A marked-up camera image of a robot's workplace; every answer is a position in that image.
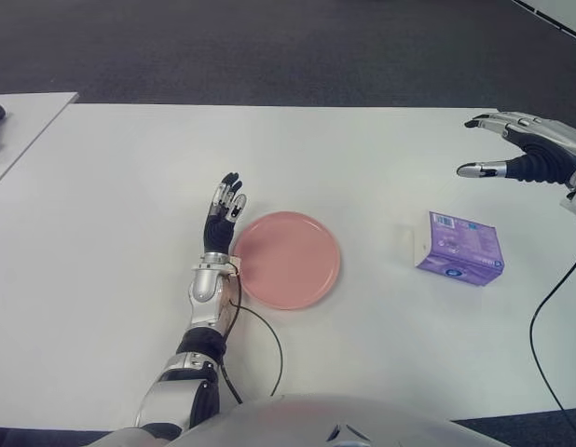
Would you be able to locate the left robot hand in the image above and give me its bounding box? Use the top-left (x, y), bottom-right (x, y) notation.
top-left (201, 171), bottom-right (248, 256)

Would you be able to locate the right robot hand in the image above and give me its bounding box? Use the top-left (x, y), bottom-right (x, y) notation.
top-left (455, 110), bottom-right (576, 187)

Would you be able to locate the purple tissue paper pack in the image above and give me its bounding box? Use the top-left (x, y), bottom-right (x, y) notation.
top-left (412, 210), bottom-right (506, 286)

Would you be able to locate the pink round plate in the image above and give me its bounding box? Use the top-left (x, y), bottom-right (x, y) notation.
top-left (232, 210), bottom-right (343, 312)

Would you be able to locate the silver robot torso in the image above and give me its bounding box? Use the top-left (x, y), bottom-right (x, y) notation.
top-left (96, 393), bottom-right (513, 447)

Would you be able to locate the tan left wrist camera mount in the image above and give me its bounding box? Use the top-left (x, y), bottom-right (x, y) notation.
top-left (219, 254), bottom-right (245, 336)

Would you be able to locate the thin wrist camera cable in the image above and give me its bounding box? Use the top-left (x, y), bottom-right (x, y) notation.
top-left (220, 272), bottom-right (284, 405)
top-left (528, 216), bottom-right (576, 447)

